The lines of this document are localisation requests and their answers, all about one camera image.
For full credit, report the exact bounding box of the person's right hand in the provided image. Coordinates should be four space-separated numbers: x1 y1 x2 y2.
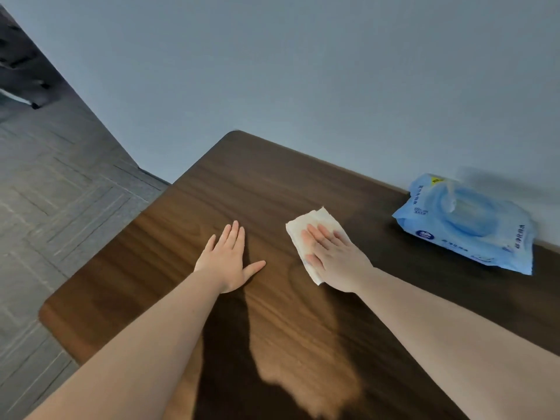
301 223 375 294

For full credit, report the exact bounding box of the person's left hand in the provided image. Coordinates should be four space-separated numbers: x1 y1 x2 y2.
193 220 267 294

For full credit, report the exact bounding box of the white wet wipe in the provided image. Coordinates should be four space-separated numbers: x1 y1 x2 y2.
286 206 351 286

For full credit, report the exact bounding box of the person's left forearm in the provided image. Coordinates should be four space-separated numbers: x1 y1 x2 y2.
25 270 225 420

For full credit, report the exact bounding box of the person's right forearm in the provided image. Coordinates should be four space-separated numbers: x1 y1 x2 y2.
353 267 560 420

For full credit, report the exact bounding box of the blue wet wipes packet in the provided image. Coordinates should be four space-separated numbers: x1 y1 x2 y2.
392 172 537 276

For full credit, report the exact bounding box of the black office chair base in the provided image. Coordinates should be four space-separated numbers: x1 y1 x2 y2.
0 22 54 111

